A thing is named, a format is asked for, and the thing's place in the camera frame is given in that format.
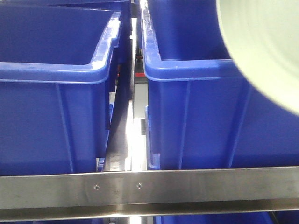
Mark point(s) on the right blue plastic bin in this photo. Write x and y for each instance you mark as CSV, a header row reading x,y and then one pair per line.
x,y
202,113

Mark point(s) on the green plate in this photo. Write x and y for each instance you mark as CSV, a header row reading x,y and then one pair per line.
x,y
262,38

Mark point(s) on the blue plastic bin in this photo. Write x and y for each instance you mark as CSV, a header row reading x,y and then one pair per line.
x,y
202,113
58,65

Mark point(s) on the stainless steel shelf rack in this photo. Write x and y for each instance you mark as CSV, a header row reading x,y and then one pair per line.
x,y
148,193

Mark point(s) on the left blue plastic bin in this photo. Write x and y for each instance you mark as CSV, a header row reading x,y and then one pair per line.
x,y
58,65

